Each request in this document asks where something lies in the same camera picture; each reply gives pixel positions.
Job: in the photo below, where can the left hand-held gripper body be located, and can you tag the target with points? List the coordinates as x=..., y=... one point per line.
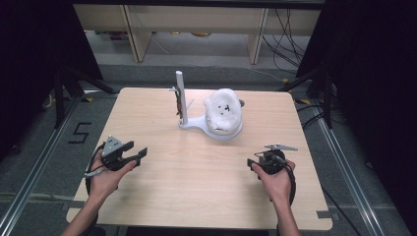
x=111, y=155

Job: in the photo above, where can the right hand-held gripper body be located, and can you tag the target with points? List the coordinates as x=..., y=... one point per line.
x=272, y=162

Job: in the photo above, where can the white tree-shaped jewelry stand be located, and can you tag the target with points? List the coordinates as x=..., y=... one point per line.
x=181, y=98

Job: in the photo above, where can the person's right hand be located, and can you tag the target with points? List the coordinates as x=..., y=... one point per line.
x=277, y=183

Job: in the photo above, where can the person's left hand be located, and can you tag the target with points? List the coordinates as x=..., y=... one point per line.
x=105, y=182

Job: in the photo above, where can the black metal stand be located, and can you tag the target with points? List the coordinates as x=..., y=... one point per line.
x=323, y=95
x=62, y=95

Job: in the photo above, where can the black curtain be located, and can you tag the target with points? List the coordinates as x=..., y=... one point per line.
x=377, y=98
x=29, y=65

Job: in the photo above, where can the yellow object under desk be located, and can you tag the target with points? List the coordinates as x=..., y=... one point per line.
x=201, y=33

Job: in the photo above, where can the light wooden desk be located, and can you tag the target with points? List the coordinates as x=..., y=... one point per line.
x=196, y=18

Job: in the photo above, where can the aluminium floor rail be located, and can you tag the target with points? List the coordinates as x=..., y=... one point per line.
x=36, y=170
x=347, y=177

